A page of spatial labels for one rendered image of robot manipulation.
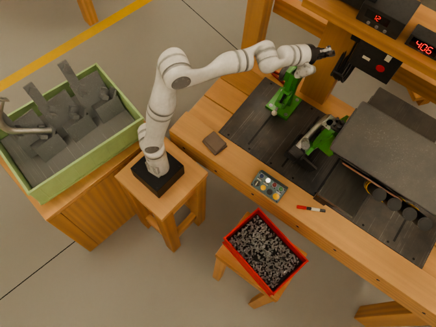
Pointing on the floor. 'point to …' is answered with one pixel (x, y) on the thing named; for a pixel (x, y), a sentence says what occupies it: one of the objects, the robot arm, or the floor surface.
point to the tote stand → (89, 202)
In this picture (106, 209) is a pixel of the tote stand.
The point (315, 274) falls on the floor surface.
